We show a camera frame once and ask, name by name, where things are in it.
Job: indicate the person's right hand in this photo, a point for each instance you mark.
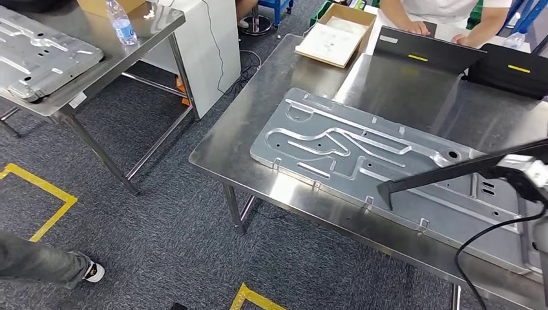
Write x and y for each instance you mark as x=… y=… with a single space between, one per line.
x=414 y=28

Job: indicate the person's left hand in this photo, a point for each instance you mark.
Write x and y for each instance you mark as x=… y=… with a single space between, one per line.
x=460 y=39

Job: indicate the black plastic frame part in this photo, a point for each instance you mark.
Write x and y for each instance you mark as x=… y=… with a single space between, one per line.
x=428 y=177

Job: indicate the stainless steel workbench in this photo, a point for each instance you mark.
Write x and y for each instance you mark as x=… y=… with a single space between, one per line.
x=239 y=141

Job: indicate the white table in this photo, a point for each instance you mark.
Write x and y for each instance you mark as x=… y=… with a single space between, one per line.
x=449 y=32

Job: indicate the black laptop yellow sticker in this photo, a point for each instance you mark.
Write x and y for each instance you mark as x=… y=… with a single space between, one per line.
x=428 y=53
x=509 y=72

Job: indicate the person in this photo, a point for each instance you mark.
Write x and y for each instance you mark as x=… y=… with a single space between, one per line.
x=445 y=8
x=38 y=261

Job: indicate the cardboard box with foam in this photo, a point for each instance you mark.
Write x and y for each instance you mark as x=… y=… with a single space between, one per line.
x=329 y=40

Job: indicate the green plastic crate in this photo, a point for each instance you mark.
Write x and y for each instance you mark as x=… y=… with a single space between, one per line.
x=320 y=10

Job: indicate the stamped sheet metal panel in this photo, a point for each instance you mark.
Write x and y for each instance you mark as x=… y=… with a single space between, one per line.
x=43 y=64
x=342 y=128

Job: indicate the chrome stool base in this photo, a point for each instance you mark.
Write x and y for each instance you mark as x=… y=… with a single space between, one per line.
x=256 y=23

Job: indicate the white cabinet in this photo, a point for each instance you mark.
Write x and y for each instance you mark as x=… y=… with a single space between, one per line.
x=214 y=64

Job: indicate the stainless steel table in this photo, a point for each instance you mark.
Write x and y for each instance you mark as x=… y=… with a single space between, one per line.
x=145 y=30

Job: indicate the plain cardboard box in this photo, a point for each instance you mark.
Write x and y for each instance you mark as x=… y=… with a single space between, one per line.
x=98 y=6

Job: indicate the yellow floor tape marking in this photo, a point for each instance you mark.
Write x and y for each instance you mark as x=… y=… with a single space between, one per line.
x=248 y=299
x=55 y=205

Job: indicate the blue metal cart frame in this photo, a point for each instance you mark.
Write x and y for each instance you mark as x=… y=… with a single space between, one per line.
x=280 y=5

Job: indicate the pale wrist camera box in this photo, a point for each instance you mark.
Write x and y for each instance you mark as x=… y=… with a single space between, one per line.
x=520 y=161

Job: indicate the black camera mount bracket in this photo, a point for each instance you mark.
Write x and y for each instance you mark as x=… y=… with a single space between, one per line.
x=528 y=190

